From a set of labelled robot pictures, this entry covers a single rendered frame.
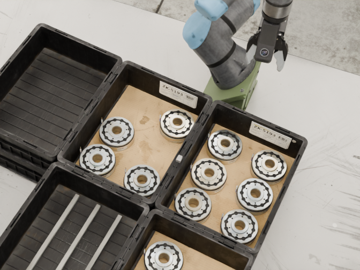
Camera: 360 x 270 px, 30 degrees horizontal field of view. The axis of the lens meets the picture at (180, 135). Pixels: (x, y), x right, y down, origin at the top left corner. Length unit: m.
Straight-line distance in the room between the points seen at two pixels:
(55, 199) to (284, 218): 0.68
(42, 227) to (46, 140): 0.28
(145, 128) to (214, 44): 0.33
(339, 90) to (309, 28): 1.15
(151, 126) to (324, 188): 0.58
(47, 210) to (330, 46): 1.97
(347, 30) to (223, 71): 1.54
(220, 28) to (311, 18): 1.53
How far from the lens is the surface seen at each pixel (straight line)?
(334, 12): 3.59
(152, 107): 2.04
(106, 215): 1.86
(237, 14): 2.06
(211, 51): 2.04
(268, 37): 1.76
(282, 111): 2.25
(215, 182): 1.89
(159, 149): 1.96
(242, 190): 1.89
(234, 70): 2.08
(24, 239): 1.85
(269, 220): 1.78
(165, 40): 2.38
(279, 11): 1.73
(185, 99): 2.00
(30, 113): 2.05
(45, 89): 2.09
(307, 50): 3.38
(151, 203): 1.77
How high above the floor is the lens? 2.51
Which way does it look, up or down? 58 degrees down
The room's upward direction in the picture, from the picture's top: 8 degrees clockwise
